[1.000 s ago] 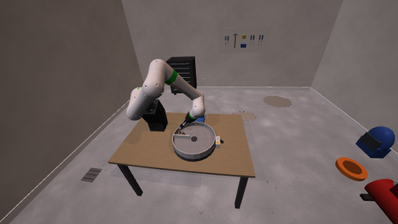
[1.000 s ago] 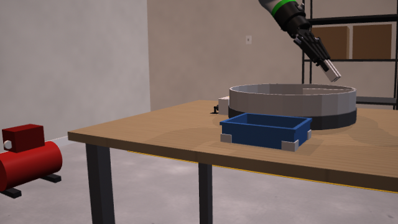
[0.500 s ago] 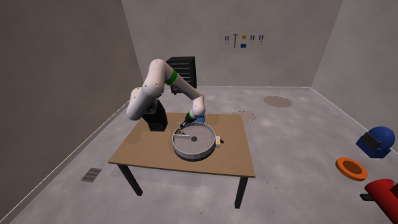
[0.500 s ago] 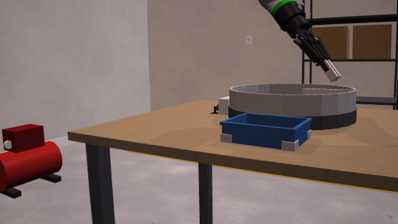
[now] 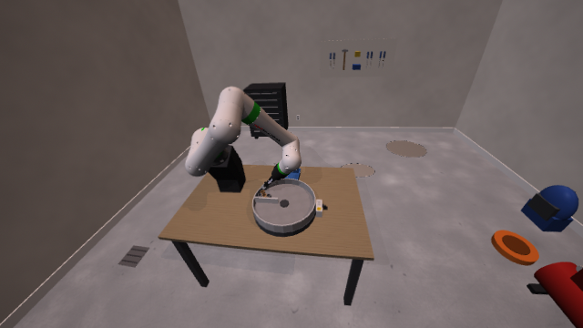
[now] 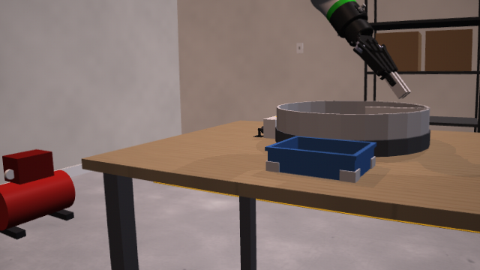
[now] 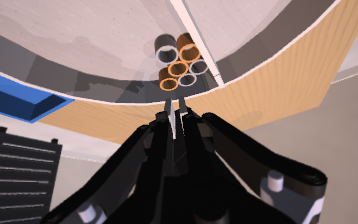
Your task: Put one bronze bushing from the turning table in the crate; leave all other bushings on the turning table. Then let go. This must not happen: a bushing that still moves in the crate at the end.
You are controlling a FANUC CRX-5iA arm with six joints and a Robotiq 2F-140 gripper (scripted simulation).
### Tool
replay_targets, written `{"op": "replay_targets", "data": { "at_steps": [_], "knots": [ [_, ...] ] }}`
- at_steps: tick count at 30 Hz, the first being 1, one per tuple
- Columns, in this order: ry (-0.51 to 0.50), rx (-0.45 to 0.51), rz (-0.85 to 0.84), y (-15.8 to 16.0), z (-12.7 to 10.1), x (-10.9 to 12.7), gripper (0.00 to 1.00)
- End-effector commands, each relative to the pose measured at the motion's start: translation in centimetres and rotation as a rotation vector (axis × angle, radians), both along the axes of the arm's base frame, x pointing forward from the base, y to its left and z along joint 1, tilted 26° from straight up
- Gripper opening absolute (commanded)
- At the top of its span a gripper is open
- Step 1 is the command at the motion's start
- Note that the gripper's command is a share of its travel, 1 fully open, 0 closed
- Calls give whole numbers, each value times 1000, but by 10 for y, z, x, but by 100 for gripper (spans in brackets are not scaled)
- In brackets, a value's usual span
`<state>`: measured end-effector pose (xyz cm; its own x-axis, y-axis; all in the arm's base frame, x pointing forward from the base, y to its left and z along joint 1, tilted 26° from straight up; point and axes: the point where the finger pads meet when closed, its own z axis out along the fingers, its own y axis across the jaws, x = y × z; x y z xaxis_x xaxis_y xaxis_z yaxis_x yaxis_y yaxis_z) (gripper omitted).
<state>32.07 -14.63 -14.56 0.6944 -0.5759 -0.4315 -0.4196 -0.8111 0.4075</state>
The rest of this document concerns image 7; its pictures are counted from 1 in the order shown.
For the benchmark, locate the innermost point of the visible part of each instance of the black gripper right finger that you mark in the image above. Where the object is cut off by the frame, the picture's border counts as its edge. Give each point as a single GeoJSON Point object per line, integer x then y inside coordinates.
{"type": "Point", "coordinates": [294, 188]}

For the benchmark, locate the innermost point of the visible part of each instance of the bronze bushing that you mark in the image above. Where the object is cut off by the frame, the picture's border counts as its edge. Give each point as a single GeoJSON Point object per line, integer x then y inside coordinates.
{"type": "Point", "coordinates": [178, 69]}
{"type": "Point", "coordinates": [189, 55]}
{"type": "Point", "coordinates": [167, 81]}

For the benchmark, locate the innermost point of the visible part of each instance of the dark grey metal bushing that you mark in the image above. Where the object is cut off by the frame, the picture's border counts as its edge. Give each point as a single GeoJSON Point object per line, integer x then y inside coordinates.
{"type": "Point", "coordinates": [187, 79]}
{"type": "Point", "coordinates": [198, 67]}
{"type": "Point", "coordinates": [166, 41]}

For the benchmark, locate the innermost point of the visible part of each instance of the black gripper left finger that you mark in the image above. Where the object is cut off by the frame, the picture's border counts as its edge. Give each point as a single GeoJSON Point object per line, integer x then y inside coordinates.
{"type": "Point", "coordinates": [111, 185]}

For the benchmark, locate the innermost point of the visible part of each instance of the blue rectangular tray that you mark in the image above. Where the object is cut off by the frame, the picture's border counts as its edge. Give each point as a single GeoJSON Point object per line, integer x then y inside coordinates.
{"type": "Point", "coordinates": [26, 103]}

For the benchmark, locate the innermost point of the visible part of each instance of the grey round turntable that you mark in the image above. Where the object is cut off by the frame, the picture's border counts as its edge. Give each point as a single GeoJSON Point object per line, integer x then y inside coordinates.
{"type": "Point", "coordinates": [103, 50]}

